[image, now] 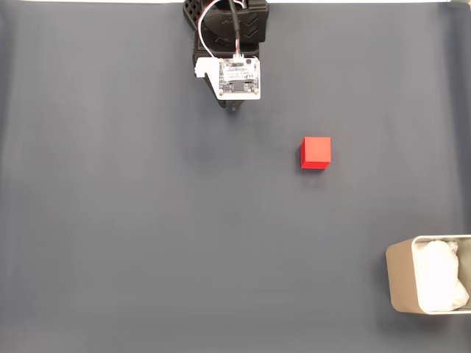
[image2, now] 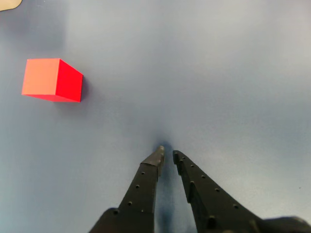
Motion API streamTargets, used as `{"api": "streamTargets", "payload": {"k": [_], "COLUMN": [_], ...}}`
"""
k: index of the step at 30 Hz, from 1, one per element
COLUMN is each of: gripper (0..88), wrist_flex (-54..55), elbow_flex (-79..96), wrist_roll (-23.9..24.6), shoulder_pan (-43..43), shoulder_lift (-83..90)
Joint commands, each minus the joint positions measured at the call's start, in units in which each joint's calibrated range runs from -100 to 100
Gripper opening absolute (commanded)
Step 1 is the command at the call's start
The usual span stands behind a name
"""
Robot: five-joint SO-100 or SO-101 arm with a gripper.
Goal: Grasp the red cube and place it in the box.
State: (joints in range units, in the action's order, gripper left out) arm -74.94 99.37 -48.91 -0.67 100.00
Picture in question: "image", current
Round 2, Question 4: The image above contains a white crumpled cloth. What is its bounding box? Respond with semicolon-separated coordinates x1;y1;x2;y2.
414;239;470;313

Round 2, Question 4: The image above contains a red cube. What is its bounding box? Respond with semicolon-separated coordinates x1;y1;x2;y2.
300;136;332;171

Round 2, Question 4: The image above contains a camera board on white mount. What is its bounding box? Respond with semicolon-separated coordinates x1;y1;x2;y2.
194;56;262;101

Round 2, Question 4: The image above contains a beige metal box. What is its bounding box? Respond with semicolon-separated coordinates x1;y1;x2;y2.
385;234;471;315

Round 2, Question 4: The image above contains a grey table mat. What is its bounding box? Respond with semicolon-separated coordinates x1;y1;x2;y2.
0;2;471;353

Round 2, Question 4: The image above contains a red white servo wire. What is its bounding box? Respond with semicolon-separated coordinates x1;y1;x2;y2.
197;0;222;60

